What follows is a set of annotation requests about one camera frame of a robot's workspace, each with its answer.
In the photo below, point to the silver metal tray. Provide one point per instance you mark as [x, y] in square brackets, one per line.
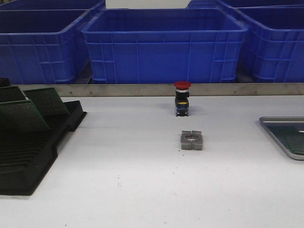
[297, 122]

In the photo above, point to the blue crate far left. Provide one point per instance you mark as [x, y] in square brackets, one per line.
[52, 4]

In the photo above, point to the black slotted board rack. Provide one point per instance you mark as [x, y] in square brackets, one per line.
[26, 157]

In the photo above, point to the blue crate far right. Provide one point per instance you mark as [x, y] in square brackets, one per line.
[195, 4]

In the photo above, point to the blue plastic crate left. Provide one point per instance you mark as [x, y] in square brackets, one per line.
[43, 46]

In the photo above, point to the green perforated circuit board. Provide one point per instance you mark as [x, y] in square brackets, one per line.
[295, 143]
[21, 116]
[47, 101]
[11, 94]
[282, 131]

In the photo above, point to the blue plastic crate right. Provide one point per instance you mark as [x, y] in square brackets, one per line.
[273, 48]

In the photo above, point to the steel table edge rail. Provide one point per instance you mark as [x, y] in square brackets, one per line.
[147, 90]

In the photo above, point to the blue plastic crate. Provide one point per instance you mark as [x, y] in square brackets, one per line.
[273, 48]
[43, 46]
[148, 46]

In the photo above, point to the red emergency stop button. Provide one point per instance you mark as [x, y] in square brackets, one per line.
[181, 98]

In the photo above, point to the grey square clamp block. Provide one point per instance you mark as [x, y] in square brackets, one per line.
[191, 140]

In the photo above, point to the blue plastic crate centre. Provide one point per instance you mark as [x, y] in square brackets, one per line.
[148, 46]

